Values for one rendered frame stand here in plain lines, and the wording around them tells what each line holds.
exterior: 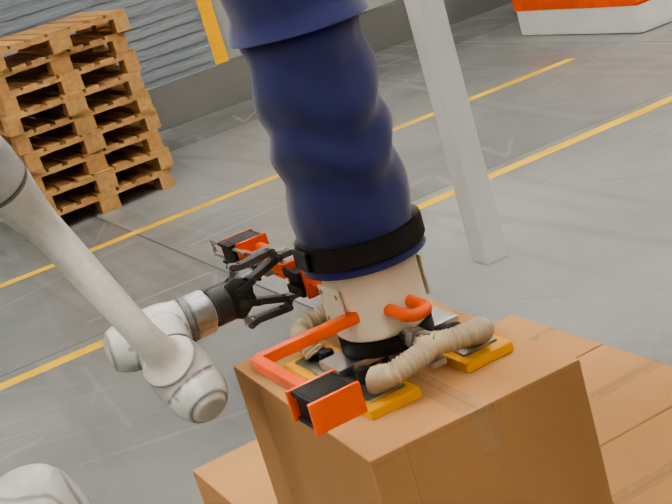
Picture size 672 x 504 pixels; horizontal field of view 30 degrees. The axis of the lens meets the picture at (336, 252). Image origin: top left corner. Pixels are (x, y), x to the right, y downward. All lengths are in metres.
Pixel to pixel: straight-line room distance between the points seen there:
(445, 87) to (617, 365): 2.56
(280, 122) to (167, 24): 9.69
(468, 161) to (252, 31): 3.57
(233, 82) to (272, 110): 9.90
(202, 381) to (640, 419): 1.05
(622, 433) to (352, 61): 1.13
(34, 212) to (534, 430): 0.88
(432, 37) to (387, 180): 3.33
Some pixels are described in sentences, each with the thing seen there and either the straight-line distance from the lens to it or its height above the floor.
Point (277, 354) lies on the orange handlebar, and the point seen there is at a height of 1.11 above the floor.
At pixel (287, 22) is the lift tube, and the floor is 1.62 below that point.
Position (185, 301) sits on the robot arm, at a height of 1.15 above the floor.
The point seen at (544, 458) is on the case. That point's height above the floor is 0.84.
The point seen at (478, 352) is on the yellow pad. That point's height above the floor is 1.00.
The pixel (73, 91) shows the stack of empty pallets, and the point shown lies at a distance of 8.92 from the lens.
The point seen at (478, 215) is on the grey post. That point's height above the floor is 0.23.
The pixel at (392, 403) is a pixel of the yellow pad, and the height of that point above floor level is 0.99.
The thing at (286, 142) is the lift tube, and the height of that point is 1.43.
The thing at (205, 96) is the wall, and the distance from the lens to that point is 11.83.
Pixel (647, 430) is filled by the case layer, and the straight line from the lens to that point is 2.76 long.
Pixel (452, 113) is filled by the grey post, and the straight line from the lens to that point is 5.44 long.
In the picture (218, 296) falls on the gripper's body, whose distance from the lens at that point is 2.38.
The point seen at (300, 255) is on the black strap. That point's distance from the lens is 2.10.
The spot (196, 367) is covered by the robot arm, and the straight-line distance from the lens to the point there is 2.20.
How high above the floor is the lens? 1.83
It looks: 17 degrees down
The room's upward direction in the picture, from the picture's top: 17 degrees counter-clockwise
